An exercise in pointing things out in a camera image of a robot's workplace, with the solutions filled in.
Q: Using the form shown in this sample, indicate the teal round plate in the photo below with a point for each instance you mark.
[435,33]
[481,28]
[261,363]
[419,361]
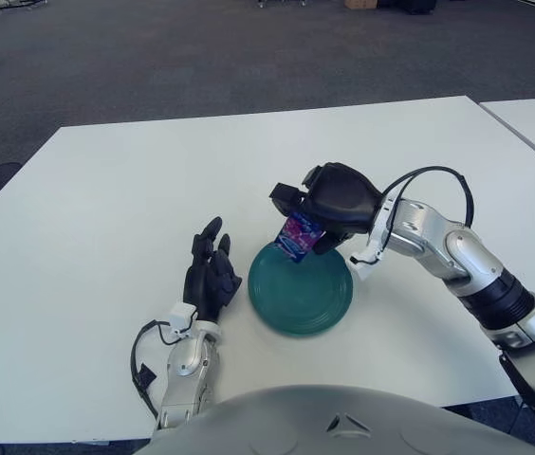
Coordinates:
[296,298]

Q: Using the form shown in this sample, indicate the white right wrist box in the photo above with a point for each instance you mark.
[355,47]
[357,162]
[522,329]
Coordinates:
[376,237]

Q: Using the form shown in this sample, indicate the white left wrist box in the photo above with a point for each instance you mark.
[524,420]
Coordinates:
[182,317]

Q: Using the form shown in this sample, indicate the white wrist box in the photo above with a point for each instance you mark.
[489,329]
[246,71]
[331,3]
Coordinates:
[182,317]
[376,237]

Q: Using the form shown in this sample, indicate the office chair bases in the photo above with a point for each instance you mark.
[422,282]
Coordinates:
[282,3]

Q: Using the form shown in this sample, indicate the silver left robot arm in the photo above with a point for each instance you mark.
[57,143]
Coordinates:
[187,365]

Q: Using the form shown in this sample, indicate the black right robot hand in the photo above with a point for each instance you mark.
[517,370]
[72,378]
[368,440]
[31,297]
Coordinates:
[343,199]

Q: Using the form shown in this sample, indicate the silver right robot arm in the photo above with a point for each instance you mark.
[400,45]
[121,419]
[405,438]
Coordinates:
[462,251]

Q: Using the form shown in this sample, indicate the black bulky bag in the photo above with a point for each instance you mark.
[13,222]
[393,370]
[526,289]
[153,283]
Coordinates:
[405,5]

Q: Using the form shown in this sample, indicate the black chair base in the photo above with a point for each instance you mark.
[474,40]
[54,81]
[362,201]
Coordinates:
[25,4]

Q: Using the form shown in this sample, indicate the purple blue gum pack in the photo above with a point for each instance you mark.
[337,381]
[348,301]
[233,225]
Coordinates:
[298,237]

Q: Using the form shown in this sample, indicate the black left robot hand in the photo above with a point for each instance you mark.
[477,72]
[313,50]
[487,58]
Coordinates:
[208,284]

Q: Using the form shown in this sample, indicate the grey robot torso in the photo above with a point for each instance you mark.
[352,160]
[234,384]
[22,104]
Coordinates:
[343,426]

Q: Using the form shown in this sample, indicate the brown cardboard box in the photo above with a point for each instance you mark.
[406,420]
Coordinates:
[360,4]

